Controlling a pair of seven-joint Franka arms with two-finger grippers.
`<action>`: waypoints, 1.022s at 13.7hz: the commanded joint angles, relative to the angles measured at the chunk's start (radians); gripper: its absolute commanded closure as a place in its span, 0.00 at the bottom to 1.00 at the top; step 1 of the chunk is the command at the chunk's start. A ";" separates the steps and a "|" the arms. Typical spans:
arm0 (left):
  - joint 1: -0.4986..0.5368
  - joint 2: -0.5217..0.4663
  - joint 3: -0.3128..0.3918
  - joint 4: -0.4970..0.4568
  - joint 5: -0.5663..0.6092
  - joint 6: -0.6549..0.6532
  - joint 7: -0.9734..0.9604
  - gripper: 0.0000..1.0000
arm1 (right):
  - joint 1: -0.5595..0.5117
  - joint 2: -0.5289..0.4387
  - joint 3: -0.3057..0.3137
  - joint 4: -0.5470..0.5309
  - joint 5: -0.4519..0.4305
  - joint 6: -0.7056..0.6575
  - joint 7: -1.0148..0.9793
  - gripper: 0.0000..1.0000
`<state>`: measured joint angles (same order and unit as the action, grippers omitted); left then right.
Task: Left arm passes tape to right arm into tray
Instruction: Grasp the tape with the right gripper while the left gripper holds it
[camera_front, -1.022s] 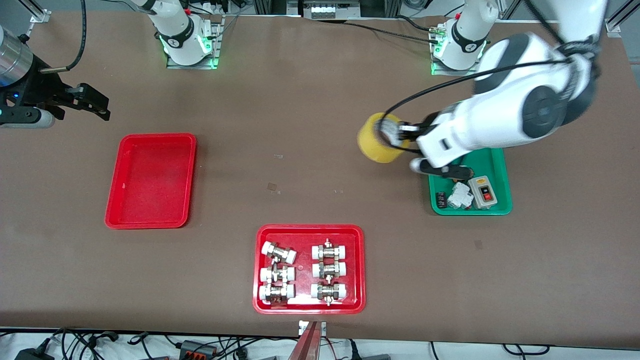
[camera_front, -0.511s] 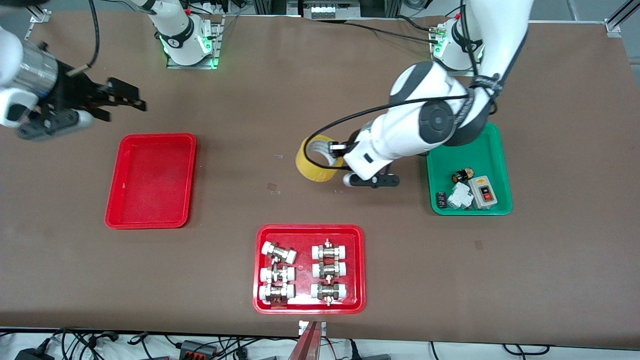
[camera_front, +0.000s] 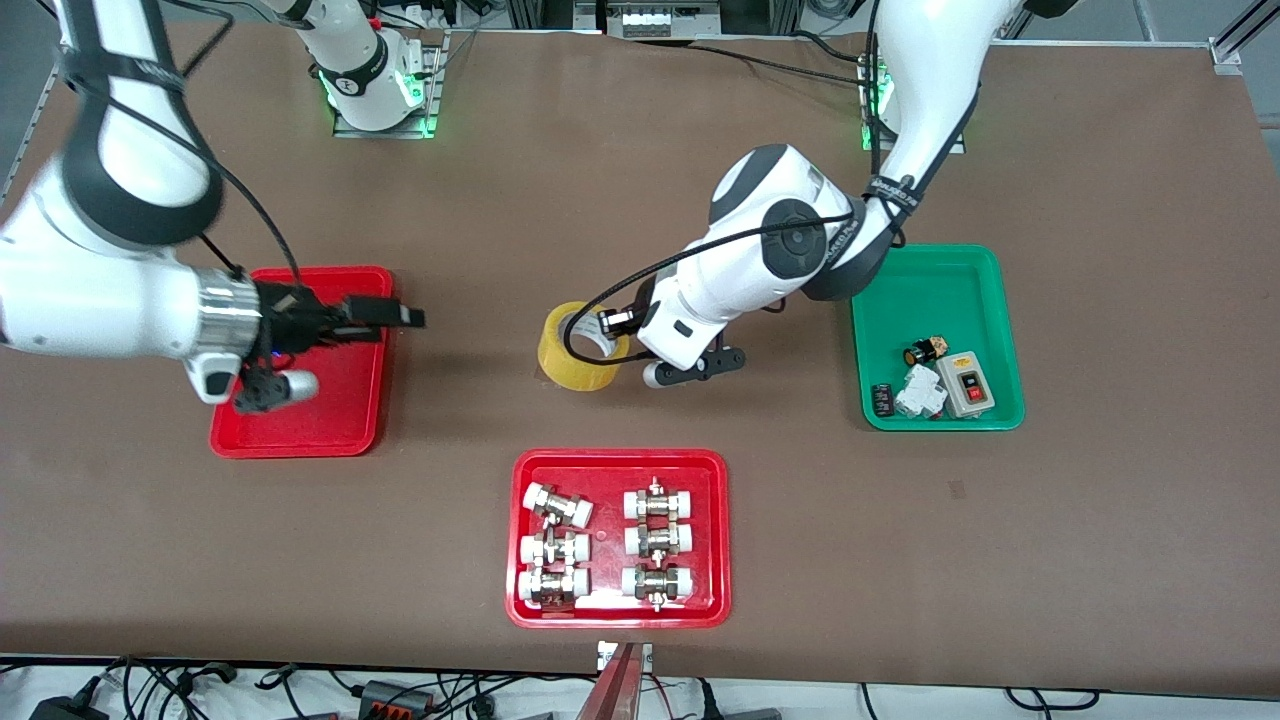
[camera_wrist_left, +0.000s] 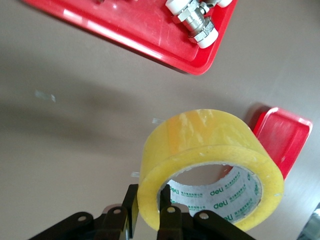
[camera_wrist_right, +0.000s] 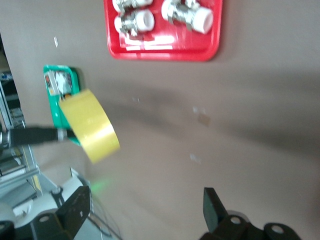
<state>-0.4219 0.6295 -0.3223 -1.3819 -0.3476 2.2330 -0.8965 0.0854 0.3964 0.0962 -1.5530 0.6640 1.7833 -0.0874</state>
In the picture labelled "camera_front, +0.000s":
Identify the black orange connector box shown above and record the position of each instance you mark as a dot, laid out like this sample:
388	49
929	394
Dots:
395	698

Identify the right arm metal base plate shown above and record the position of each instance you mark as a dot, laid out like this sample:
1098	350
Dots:
432	90

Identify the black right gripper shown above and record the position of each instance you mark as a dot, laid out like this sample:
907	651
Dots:
290	318

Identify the green plastic tray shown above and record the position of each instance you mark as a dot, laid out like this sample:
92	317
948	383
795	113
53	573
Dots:
960	300

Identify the white brass pipe fitting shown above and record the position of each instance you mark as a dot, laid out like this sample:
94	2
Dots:
558	505
552	588
657	585
659	500
658	541
555	549

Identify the empty red tray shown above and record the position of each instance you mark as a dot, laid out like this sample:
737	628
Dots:
330	420

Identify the black yellow push button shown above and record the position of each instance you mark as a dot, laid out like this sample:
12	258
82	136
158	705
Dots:
925	351

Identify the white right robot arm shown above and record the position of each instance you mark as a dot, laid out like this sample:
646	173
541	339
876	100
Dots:
90	310

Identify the red tray with fittings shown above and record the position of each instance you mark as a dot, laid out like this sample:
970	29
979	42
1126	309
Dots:
610	610

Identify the clear yellowish tape roll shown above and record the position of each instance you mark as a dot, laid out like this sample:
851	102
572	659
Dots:
575	372

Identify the black power adapter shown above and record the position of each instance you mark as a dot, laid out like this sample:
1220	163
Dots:
65	708

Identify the white circuit breaker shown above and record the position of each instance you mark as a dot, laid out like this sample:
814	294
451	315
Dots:
920	392

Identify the grey power strip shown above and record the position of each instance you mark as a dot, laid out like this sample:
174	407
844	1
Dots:
660	18

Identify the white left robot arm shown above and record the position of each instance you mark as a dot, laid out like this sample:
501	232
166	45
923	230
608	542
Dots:
760	190

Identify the black cylindrical capacitor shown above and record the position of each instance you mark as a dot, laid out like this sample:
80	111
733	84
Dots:
882	400

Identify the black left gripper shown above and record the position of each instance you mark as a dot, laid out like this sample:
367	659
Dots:
643	305

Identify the grey on-off switch box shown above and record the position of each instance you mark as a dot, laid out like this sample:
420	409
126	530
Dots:
965	385

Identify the red metal profile bar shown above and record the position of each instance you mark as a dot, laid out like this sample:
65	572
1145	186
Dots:
620	690

